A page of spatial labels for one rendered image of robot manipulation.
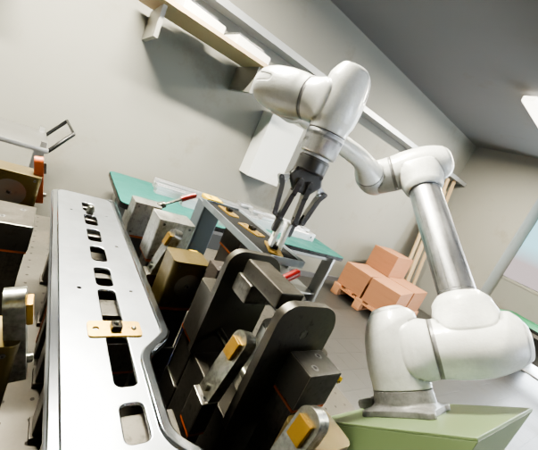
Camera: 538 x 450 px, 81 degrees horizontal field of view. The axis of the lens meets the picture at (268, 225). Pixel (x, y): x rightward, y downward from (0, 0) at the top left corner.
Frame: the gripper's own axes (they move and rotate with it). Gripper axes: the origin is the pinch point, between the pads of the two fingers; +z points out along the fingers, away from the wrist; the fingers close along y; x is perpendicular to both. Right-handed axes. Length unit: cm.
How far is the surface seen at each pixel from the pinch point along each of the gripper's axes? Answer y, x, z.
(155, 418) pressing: 16.8, 38.7, 20.3
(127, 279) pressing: 29.1, 6.8, 20.3
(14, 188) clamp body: 66, -19, 19
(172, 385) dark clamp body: 12.4, 15.8, 35.4
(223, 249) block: 9.7, -11.4, 12.6
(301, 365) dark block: 0.6, 36.9, 8.5
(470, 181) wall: -413, -425, -123
